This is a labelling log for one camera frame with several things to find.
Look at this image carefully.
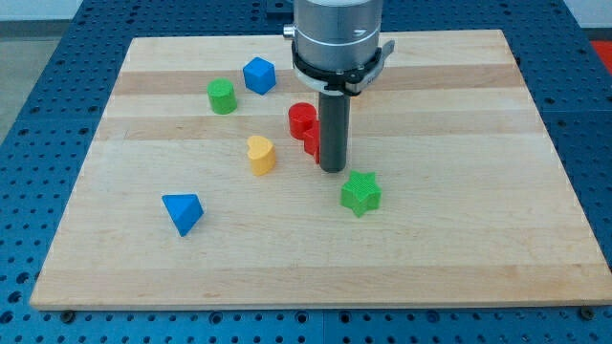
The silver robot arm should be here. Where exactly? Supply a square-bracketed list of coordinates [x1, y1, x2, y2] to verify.
[283, 0, 395, 97]

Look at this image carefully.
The red block behind pusher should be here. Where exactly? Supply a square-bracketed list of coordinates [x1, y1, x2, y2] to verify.
[303, 120, 319, 164]

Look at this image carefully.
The green star block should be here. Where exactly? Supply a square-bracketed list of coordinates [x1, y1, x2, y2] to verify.
[340, 170, 382, 217]

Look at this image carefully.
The blue cube block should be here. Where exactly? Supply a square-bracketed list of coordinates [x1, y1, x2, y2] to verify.
[243, 57, 276, 95]

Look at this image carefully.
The blue triangle block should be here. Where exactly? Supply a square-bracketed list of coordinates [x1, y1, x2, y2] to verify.
[162, 194, 205, 237]

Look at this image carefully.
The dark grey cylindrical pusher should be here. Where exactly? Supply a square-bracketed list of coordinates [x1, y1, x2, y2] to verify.
[318, 93, 350, 173]

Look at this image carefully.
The green cylinder block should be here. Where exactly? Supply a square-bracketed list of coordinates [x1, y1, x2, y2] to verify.
[207, 78, 237, 115]

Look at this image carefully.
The yellow heart block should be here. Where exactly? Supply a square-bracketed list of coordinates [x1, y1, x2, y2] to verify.
[247, 136, 276, 176]

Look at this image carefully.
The wooden board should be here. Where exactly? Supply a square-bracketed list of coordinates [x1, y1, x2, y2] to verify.
[30, 30, 611, 311]

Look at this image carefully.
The red cylinder block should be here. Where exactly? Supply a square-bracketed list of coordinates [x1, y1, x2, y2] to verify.
[288, 102, 317, 140]

